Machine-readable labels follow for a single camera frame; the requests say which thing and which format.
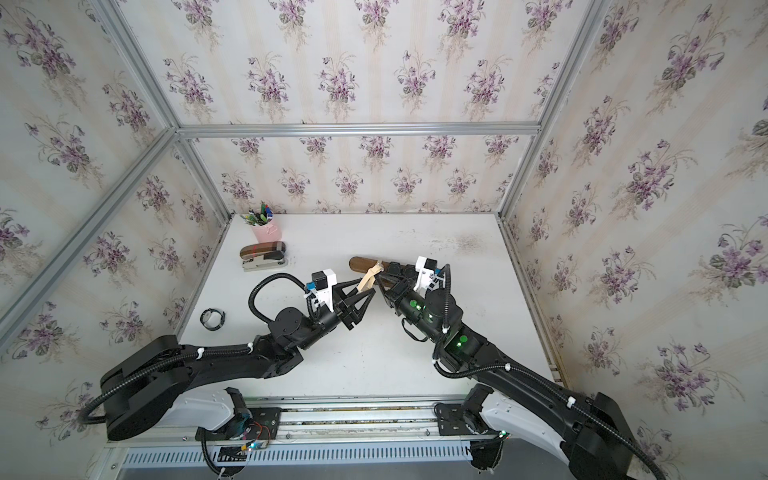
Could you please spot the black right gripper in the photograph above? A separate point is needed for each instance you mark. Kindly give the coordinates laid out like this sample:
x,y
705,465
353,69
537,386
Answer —
x,y
394,297

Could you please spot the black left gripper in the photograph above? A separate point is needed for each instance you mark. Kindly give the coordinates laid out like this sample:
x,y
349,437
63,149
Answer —
x,y
344,311

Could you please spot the beige strap watch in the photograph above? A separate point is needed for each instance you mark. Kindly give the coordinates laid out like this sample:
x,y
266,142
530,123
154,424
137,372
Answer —
x,y
369,278

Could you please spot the brown wooden watch stand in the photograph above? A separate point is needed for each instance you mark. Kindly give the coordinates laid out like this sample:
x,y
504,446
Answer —
x,y
362,264

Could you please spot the thin black band watch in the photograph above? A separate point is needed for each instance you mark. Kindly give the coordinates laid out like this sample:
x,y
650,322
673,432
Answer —
x,y
212,319

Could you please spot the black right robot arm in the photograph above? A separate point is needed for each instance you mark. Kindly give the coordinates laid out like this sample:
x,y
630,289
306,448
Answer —
x,y
589,434

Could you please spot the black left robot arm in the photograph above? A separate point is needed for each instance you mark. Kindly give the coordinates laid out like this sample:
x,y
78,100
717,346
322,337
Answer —
x,y
136,394

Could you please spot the brown and white stapler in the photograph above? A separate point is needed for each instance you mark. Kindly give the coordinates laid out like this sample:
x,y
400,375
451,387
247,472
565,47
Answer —
x,y
263,255

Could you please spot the pink pen cup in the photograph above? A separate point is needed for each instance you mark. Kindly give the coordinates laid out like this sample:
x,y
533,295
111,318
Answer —
x,y
267,233

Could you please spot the pens in cup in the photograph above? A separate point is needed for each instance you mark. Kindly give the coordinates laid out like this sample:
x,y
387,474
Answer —
x,y
259,217

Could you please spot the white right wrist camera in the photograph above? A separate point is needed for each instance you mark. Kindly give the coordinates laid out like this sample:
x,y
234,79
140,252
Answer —
x,y
426,275

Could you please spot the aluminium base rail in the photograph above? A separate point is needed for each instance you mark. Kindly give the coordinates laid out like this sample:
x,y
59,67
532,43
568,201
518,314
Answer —
x,y
340,420

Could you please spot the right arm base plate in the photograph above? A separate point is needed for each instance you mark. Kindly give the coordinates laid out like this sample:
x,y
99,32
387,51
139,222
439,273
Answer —
x,y
453,419

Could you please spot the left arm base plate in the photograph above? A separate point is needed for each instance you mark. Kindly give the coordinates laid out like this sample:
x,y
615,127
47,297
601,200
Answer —
x,y
260,425

